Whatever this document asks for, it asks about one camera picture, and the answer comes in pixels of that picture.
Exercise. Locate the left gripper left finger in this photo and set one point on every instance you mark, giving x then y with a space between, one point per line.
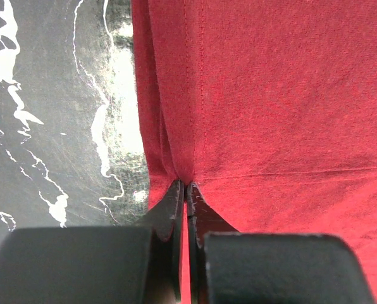
164 274

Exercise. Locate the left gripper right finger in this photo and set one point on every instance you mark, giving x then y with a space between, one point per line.
201 219

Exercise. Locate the dark red t shirt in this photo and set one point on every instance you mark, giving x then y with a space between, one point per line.
270 107

